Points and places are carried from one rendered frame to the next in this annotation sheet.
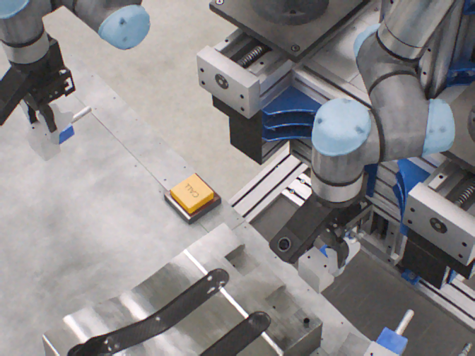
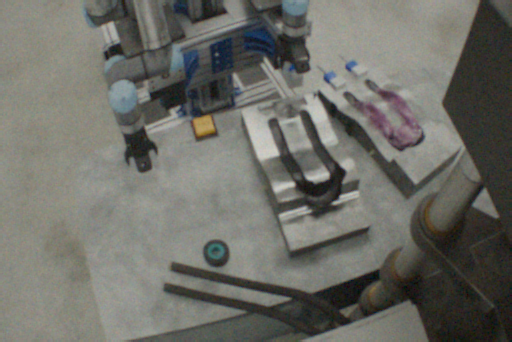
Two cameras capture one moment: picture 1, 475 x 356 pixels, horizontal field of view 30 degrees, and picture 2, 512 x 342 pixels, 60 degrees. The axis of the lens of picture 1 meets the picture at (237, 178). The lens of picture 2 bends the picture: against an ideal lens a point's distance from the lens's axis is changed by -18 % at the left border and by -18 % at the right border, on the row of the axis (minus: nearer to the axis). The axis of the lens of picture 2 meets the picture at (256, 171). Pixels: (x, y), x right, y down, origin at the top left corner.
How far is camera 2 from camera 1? 1.09 m
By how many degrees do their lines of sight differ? 37
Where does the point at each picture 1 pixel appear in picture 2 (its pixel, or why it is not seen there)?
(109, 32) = (178, 61)
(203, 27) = (20, 150)
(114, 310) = (273, 169)
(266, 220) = not seen: hidden behind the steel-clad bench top
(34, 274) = (211, 218)
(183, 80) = (42, 172)
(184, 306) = (281, 142)
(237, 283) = (280, 115)
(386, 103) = not seen: outside the picture
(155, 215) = (203, 149)
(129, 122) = not seen: hidden behind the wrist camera
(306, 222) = (300, 52)
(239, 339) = (309, 126)
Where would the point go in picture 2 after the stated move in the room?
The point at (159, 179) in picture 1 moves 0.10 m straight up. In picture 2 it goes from (181, 140) to (177, 124)
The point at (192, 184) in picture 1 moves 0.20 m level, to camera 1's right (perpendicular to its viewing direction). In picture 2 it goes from (200, 122) to (222, 79)
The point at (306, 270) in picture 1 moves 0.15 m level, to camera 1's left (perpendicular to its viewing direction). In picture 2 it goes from (295, 81) to (280, 115)
